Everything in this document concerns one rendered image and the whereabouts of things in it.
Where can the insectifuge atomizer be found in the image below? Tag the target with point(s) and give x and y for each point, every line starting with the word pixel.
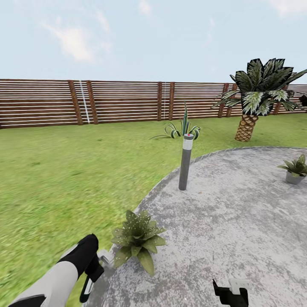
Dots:
pixel 86 290

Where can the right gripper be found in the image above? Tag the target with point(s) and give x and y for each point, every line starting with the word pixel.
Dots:
pixel 228 298

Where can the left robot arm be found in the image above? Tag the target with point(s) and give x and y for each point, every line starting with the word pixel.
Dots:
pixel 54 288

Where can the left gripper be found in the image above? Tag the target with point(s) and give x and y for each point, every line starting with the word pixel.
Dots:
pixel 94 271

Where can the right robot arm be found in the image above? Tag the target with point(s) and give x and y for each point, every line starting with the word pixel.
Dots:
pixel 236 295

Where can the pot plant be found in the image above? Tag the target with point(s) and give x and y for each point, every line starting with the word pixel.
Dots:
pixel 296 171
pixel 137 238

